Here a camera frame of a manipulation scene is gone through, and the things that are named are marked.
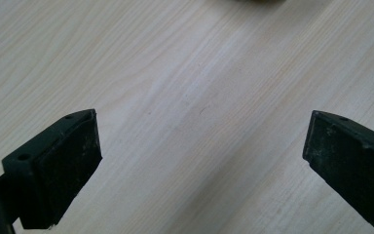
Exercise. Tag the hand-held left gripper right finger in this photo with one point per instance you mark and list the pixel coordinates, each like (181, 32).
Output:
(354, 169)

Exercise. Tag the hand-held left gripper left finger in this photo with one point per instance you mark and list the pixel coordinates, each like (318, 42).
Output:
(58, 169)

